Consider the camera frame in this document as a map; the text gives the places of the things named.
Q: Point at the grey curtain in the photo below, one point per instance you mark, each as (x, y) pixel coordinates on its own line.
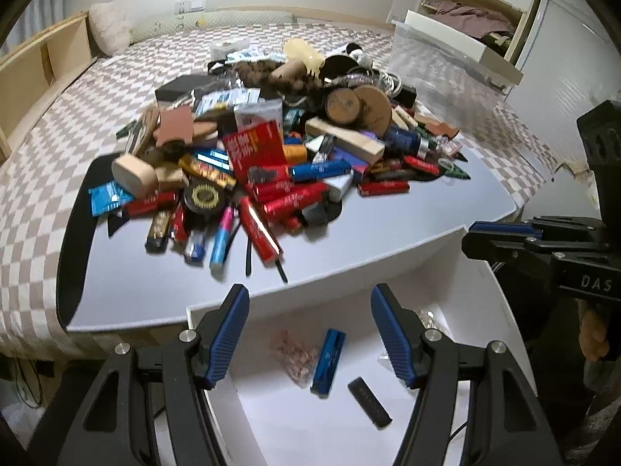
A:
(36, 9)

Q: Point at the wooden bedside shelf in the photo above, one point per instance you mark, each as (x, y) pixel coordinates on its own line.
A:
(34, 73)

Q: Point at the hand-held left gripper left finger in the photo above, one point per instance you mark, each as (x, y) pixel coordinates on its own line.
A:
(225, 344)

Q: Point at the brown leather sheath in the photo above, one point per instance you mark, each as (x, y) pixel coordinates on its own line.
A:
(174, 126)
(439, 127)

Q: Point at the round black and gold tin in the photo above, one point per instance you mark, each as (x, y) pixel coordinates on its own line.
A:
(203, 197)

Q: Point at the person's right hand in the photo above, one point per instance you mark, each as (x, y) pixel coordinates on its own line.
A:
(594, 337)

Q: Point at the beige oval case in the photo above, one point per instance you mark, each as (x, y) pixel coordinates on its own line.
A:
(133, 174)

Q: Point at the pile of assorted lighters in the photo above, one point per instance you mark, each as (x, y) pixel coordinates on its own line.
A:
(291, 199)

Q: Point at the black rectangular box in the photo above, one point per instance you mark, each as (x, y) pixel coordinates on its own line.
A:
(406, 94)

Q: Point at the cardboard tube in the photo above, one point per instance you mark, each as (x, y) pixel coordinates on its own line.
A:
(288, 73)

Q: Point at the white container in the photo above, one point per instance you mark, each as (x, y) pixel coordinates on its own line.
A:
(276, 424)

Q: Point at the narrow cream box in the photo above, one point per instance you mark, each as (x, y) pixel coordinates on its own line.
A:
(401, 117)

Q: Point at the clear storage box white lid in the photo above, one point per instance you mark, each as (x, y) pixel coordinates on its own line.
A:
(436, 73)

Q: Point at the flat black case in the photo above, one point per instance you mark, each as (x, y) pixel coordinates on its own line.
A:
(179, 88)

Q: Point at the clear candy bag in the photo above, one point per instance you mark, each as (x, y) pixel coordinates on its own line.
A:
(291, 357)

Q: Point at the round wooden disc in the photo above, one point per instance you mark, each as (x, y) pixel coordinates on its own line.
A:
(373, 109)

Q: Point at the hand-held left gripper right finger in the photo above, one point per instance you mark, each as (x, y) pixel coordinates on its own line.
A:
(395, 340)

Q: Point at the small white box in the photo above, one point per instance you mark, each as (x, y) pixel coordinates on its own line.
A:
(337, 188)

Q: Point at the fluffy white pillow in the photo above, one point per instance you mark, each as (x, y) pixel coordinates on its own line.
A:
(110, 29)

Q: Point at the white printed pouch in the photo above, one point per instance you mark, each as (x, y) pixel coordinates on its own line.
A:
(257, 114)

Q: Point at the round dark tin wooden lid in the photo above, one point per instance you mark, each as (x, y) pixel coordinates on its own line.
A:
(342, 106)

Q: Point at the pile of pink clothes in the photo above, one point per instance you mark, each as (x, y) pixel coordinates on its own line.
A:
(470, 17)

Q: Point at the white ribbed sliding door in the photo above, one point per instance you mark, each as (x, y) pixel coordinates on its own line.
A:
(567, 58)

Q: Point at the black lighter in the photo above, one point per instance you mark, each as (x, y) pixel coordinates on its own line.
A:
(369, 403)

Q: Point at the open wardrobe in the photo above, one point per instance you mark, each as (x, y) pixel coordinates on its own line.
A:
(529, 9)

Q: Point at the violet blue box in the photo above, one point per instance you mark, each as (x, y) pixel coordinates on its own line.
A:
(349, 161)

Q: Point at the light wooden block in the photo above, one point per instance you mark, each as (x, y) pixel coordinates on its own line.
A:
(347, 141)

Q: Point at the pale yellow plastic piece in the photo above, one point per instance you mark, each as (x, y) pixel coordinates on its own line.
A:
(303, 56)

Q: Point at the blue sachet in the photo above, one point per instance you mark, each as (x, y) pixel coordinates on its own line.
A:
(110, 199)

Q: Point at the orange tube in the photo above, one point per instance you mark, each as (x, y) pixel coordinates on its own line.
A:
(296, 154)

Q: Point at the blue tube with pink cap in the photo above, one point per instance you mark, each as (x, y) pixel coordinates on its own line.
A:
(223, 240)

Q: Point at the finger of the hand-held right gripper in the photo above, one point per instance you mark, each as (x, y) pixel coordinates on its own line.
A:
(499, 228)
(495, 248)

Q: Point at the dark blue bottle silver cap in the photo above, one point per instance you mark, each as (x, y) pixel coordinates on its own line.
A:
(405, 141)

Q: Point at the blue and white packets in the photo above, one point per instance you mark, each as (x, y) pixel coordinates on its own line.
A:
(225, 99)

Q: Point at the wall switch panel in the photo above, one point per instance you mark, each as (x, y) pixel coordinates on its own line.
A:
(189, 7)

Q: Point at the red foil packet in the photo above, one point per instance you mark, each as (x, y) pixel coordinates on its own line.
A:
(254, 150)

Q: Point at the blue lighter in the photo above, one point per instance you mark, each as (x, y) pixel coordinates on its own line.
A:
(328, 361)

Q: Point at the brown furry toy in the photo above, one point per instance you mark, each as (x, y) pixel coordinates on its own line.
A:
(257, 75)

